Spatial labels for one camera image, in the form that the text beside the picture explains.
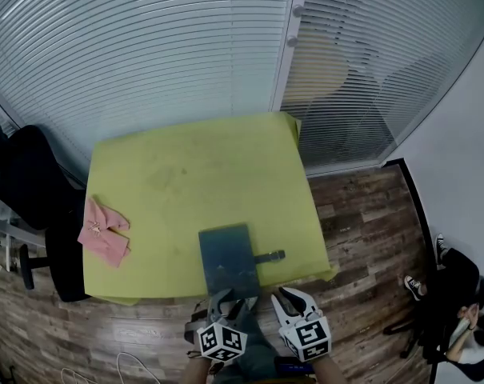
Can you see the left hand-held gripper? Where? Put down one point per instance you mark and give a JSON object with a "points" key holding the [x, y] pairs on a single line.
{"points": [[221, 340]]}

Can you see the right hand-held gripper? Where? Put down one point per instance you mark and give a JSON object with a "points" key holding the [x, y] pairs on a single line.
{"points": [[309, 336]]}

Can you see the person's left forearm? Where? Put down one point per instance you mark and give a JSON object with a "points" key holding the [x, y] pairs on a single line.
{"points": [[195, 372]]}

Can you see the person's right forearm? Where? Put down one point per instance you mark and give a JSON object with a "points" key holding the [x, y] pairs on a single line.
{"points": [[329, 372]]}

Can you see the person's jeans leg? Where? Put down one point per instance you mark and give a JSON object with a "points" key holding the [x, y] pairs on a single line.
{"points": [[253, 346]]}

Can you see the occupied black office chair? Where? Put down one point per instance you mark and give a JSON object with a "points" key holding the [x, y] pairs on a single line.
{"points": [[429, 334]]}

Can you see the green tablecloth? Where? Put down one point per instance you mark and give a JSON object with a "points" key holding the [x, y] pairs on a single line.
{"points": [[209, 166]]}

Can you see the folded pink cloth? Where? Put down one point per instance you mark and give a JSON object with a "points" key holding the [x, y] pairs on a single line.
{"points": [[103, 234]]}

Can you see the empty black office chair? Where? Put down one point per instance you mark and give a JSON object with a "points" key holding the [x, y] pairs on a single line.
{"points": [[29, 174]]}

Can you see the round metal door knob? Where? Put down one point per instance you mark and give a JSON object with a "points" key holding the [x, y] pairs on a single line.
{"points": [[298, 10], [292, 41]]}

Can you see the glass door with blinds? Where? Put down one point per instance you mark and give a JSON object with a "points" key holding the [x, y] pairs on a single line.
{"points": [[385, 54]]}

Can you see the wide white window blind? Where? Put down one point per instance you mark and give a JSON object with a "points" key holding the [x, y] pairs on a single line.
{"points": [[145, 46]]}

